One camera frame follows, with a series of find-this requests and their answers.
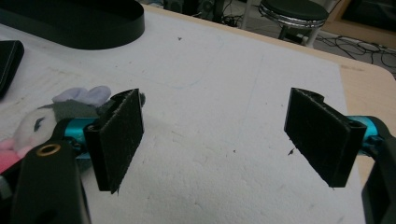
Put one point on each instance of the round black stool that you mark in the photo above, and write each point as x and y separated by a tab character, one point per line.
294	15

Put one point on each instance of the white foam mat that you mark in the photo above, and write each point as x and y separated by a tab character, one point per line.
202	124

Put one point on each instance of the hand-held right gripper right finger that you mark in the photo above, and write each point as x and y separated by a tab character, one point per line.
320	137

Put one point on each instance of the black case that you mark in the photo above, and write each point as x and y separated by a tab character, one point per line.
7	65

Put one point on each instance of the plush toy rabbit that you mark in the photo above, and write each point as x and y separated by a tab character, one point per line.
43	118

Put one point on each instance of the black oval tray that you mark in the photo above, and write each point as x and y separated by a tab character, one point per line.
77	21

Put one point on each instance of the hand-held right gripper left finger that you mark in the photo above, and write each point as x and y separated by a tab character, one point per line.
115	140

